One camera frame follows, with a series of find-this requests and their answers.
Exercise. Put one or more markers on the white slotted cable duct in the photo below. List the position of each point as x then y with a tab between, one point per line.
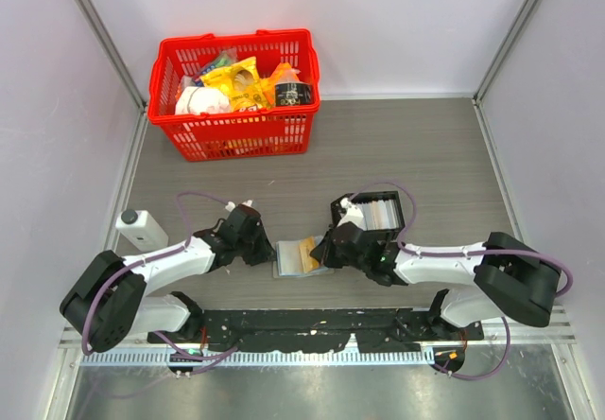
350	356

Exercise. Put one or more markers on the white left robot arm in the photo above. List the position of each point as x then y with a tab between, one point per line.
115	296

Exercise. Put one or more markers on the green blue snack packet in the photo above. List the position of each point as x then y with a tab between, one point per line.
226	57

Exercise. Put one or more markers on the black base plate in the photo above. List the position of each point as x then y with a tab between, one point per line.
319	331

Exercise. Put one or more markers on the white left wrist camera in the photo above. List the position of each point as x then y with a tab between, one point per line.
230	206

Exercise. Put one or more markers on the orange snack packet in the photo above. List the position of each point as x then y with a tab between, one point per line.
283	73

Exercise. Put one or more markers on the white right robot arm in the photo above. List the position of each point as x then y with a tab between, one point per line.
497	277

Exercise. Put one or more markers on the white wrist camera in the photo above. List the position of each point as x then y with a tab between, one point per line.
230	206
352	214

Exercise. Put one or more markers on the stack of white cards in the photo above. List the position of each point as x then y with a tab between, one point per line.
380	215

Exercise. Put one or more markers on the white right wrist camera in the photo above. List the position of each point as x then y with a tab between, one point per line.
352	214

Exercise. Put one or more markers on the white device with grey button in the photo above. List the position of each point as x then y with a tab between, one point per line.
141	230

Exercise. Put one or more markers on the white crumpled plastic bag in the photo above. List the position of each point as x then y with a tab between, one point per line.
202	100

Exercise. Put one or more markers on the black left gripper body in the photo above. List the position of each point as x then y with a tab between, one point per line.
254	250

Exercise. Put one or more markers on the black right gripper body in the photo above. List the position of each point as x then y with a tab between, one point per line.
336	258

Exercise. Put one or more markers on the grey leather card holder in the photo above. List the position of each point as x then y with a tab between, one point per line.
288	261

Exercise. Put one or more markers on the red plastic shopping basket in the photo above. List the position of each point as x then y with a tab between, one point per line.
206	137

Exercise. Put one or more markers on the yellow snack bag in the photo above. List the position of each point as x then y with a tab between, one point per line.
240	83

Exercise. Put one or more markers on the black labelled bottle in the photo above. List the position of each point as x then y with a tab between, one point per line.
288	94

